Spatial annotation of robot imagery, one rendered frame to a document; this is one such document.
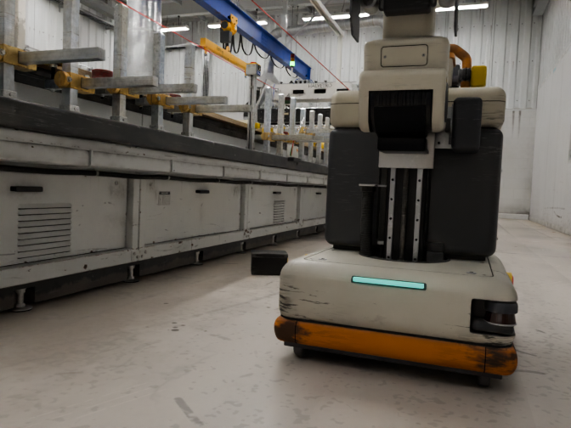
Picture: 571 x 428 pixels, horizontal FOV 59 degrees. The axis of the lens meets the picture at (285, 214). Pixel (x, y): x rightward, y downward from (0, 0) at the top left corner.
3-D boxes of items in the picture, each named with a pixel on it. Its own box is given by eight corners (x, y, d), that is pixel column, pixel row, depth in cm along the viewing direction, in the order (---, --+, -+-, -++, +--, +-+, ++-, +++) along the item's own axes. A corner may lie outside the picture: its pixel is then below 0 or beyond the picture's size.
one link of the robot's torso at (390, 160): (381, 168, 157) (385, 88, 156) (477, 171, 148) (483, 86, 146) (364, 163, 132) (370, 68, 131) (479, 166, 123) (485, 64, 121)
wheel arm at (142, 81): (158, 89, 160) (158, 76, 160) (152, 87, 157) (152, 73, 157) (52, 92, 175) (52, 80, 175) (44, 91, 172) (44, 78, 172)
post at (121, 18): (125, 134, 190) (128, 5, 188) (119, 132, 187) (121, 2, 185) (117, 134, 192) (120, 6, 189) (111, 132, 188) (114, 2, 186)
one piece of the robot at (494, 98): (338, 270, 193) (348, 52, 189) (490, 285, 175) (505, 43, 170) (313, 284, 162) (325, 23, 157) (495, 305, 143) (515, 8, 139)
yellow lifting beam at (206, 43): (250, 76, 919) (251, 59, 918) (205, 51, 759) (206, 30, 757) (245, 76, 922) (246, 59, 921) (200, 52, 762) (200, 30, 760)
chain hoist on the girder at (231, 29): (239, 54, 851) (240, 25, 848) (230, 49, 819) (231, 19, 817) (225, 55, 859) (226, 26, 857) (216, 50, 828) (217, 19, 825)
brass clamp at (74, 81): (96, 93, 173) (96, 79, 172) (66, 86, 160) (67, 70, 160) (81, 94, 175) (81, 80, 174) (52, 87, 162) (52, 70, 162)
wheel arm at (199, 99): (228, 106, 207) (228, 96, 207) (223, 104, 204) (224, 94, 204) (139, 108, 222) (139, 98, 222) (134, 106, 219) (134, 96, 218)
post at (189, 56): (192, 146, 237) (195, 43, 235) (188, 145, 234) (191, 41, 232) (185, 146, 239) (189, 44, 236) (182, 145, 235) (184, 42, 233)
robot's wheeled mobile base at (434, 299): (330, 300, 203) (333, 239, 201) (500, 320, 181) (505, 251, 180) (268, 347, 139) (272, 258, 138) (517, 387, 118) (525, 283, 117)
